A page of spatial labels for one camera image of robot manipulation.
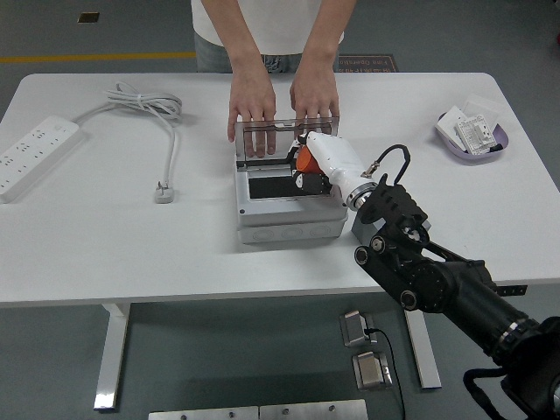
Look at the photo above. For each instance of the person's left hand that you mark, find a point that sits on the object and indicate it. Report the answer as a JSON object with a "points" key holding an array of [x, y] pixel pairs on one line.
{"points": [[315, 94]]}

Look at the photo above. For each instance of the robot right hand white shell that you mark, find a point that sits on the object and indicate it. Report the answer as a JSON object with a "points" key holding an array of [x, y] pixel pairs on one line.
{"points": [[337, 157]]}

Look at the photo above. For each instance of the person's right hand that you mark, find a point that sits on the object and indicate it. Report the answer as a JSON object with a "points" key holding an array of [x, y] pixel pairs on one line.
{"points": [[251, 100]]}

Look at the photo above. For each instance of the orange cylinder battery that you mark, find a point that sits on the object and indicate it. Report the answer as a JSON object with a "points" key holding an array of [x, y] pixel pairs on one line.
{"points": [[305, 162]]}

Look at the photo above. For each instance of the transparent hinged box lid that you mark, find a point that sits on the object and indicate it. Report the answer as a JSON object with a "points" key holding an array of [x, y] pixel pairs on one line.
{"points": [[285, 144]]}

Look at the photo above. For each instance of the person's left forearm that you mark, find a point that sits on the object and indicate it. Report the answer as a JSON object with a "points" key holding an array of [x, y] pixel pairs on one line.
{"points": [[326, 39]]}

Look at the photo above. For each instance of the person's right forearm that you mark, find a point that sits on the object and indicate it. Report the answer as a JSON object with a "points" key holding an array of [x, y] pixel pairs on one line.
{"points": [[238, 39]]}

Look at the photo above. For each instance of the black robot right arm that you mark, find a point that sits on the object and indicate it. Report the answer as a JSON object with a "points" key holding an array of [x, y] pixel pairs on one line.
{"points": [[437, 280]]}

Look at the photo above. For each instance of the brown floor sign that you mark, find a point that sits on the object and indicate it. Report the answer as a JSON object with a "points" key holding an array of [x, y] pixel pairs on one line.
{"points": [[372, 63]]}

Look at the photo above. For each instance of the grey cube holder round hole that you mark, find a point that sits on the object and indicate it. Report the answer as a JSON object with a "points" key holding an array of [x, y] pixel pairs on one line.
{"points": [[361, 229]]}

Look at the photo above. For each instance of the person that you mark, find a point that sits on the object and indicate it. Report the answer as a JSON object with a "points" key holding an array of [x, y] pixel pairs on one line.
{"points": [[271, 26]]}

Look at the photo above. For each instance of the purple shallow tray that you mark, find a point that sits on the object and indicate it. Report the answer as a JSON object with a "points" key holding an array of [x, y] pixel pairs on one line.
{"points": [[468, 157]]}

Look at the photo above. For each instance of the white printed socket module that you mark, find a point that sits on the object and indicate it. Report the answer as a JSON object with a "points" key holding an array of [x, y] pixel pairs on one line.
{"points": [[476, 133]]}

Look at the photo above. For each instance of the yellow floor tape line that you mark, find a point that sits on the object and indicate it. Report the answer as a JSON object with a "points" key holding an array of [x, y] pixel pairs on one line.
{"points": [[109, 57]]}

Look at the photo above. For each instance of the clear plastic bag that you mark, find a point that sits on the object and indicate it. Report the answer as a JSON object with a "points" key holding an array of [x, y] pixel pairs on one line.
{"points": [[483, 105]]}

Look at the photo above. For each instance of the small black part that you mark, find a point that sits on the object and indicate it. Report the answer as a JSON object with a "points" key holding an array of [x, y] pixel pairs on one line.
{"points": [[496, 148]]}

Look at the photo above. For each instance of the silver foot pedal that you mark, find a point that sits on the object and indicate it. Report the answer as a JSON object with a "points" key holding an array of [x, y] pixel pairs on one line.
{"points": [[372, 372], [354, 328]]}

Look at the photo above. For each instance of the brass floor plate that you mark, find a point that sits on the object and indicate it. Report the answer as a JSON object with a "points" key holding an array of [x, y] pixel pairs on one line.
{"points": [[88, 17]]}

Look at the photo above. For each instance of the white power strip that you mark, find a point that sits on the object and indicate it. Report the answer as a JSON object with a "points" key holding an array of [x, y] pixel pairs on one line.
{"points": [[37, 153]]}

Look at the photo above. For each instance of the black table control panel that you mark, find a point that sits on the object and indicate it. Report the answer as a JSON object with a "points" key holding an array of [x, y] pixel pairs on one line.
{"points": [[514, 290]]}

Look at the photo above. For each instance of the grey electrical enclosure box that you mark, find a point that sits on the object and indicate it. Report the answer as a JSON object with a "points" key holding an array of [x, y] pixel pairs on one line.
{"points": [[284, 214]]}

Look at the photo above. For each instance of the plain white switch plate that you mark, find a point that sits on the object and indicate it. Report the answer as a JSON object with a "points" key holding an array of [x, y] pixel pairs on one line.
{"points": [[450, 122]]}

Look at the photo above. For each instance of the grey metal base plate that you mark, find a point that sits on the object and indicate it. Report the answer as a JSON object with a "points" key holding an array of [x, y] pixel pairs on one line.
{"points": [[312, 411], [201, 414]]}

